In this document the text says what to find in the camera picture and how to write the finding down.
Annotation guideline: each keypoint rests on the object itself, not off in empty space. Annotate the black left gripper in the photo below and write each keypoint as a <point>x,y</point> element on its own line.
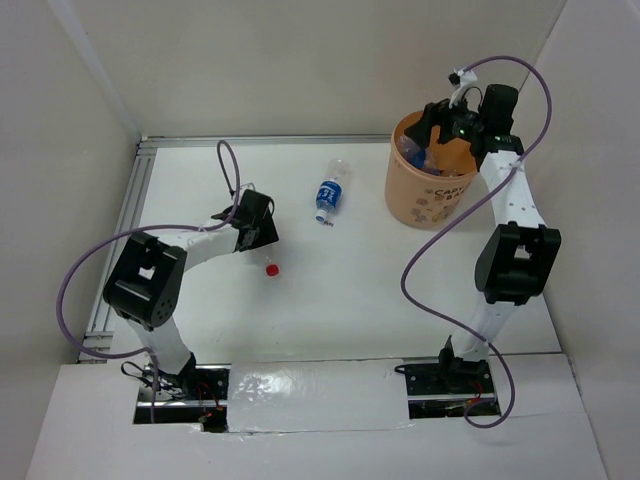
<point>269,233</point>

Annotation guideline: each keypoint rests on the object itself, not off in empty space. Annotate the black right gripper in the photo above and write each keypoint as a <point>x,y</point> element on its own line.
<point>421,131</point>

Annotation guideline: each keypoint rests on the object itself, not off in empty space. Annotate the blue label bottle blue cap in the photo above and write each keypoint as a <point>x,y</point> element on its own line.
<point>419,158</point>

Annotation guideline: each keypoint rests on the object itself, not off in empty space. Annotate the red label clear bottle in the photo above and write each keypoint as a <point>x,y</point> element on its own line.
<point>271,267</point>

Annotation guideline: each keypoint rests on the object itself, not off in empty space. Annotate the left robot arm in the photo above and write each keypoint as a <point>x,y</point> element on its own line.
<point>144,286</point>

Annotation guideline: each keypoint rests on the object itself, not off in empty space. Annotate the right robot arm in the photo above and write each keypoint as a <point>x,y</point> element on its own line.
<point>515,264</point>

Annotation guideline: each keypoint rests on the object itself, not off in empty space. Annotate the orange plastic bin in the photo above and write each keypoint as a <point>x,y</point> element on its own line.
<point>418,198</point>

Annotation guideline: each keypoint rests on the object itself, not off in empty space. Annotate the blue label bottle white neck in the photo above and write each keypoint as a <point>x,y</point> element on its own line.
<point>331,189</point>

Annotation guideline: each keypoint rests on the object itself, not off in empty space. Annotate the white taped cover sheet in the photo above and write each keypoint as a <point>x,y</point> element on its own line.
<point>325,396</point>

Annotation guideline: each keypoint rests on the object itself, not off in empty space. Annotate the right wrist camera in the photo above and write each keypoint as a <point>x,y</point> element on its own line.
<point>460,80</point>

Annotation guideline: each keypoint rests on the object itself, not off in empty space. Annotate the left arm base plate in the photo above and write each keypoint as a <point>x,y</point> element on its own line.
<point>205,403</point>

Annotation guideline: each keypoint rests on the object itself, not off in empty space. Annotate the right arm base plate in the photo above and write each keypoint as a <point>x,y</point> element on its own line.
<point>433,392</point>

